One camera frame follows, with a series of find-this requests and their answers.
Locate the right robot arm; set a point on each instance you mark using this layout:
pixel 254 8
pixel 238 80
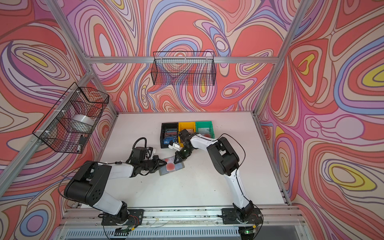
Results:
pixel 226 162

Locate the green plastic bin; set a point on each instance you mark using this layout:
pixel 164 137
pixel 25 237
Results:
pixel 206 124

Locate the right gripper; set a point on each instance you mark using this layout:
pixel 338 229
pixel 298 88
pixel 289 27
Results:
pixel 181 157

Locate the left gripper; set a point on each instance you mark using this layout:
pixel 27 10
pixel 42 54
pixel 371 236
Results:
pixel 156 160

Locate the aluminium front rail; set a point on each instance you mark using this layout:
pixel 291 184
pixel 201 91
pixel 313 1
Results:
pixel 210 216

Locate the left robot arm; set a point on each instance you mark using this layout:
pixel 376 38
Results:
pixel 88 186

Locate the wire basket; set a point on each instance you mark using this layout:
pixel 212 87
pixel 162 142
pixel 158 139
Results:
pixel 62 134
pixel 184 68

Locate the white card red dot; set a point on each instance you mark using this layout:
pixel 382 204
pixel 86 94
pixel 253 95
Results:
pixel 171 166

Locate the yellow plastic bin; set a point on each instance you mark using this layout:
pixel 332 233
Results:
pixel 189 126

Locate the black plastic bin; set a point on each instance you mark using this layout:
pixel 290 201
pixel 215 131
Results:
pixel 169 130

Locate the left wire basket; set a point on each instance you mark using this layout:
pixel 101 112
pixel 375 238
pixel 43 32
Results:
pixel 62 134

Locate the white tape roll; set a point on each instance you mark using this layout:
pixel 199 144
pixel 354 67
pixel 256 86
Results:
pixel 83 119

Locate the back wire basket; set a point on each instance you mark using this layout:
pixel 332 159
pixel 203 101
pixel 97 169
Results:
pixel 184 68

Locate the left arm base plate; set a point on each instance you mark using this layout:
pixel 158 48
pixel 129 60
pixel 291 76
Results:
pixel 133 218

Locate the blue card in bin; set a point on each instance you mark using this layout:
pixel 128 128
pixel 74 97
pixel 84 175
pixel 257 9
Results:
pixel 169 140

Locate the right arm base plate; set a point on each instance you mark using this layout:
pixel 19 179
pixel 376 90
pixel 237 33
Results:
pixel 232 216

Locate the grey card holder wallet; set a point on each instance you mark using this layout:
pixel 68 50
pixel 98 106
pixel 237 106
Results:
pixel 162 170

